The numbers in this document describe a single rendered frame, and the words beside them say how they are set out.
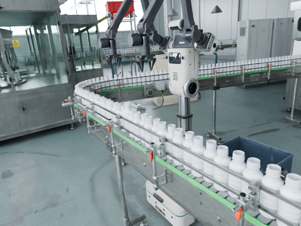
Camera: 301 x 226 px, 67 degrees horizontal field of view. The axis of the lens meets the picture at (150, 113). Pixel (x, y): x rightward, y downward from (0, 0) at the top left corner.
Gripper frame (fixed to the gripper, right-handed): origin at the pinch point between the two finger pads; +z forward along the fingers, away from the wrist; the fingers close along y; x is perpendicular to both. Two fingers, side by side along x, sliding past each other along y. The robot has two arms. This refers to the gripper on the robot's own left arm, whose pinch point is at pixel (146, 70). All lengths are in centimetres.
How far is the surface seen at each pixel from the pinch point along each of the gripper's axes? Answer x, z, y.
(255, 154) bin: -50, 50, 39
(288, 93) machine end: 96, 95, 379
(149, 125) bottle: -24.8, 24.4, -15.8
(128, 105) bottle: -1.3, 18.9, -15.0
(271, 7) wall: 610, -148, 1173
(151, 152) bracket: -41, 30, -26
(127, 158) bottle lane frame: -3, 52, -20
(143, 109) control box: 12.5, 28.2, 2.9
